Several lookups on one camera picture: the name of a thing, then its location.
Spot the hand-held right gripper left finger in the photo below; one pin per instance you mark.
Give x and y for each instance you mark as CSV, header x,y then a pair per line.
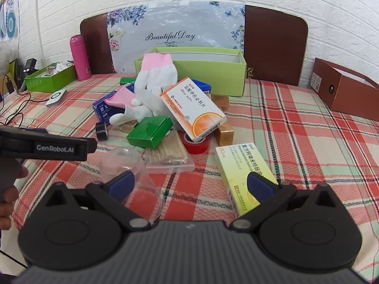
x,y
121,183

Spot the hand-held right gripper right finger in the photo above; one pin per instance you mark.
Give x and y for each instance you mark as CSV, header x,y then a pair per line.
x,y
260,185

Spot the clear plastic cup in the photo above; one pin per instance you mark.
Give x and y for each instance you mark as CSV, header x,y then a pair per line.
x,y
148,195

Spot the white glove pink cuff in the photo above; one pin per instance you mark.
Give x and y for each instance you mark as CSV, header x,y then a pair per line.
x,y
157,77
130,114

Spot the gold box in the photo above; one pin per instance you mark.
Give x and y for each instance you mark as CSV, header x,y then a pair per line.
x,y
127,127
225,134
220,100

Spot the green cardboard box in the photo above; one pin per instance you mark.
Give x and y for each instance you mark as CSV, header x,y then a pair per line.
x,y
148,131
127,80

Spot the large light green box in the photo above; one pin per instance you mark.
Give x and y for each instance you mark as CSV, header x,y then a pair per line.
x,y
225,77

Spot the person's left hand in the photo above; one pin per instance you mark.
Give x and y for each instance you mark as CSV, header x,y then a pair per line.
x,y
6,216

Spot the yellow green medicine box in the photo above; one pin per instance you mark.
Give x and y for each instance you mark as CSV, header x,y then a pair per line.
x,y
237,168

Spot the black tape roll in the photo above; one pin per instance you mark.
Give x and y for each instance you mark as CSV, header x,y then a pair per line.
x,y
102,131

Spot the white handheld device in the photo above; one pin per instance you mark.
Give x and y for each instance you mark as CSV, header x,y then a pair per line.
x,y
56,97

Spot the clear toothpick box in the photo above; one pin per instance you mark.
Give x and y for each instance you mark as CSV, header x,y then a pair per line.
x,y
170,153

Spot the dark blue medicine box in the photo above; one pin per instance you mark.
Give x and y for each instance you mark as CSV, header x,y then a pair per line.
x,y
102,108

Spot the plaid blanket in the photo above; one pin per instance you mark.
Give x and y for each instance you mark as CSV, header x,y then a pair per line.
x,y
281,124

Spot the small green open box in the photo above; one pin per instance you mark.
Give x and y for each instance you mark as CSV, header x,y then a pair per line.
x,y
50,82

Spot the red tape roll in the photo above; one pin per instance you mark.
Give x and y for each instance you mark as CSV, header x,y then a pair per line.
x,y
195,148

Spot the black device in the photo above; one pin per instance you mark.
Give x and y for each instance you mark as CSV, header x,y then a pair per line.
x,y
29,65

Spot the pink thermos bottle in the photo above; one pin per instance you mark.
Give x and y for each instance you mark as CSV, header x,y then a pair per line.
x,y
80,59

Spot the orange white medicine box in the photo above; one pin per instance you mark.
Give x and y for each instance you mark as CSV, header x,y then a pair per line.
x,y
192,109

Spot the brown cardboard box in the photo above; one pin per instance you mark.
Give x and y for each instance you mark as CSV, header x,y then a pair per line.
x,y
352,94

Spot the floral printed pillow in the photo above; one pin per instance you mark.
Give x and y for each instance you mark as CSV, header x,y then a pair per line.
x,y
177,23

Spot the wall poster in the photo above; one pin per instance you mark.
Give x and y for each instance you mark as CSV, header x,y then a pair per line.
x,y
10,23

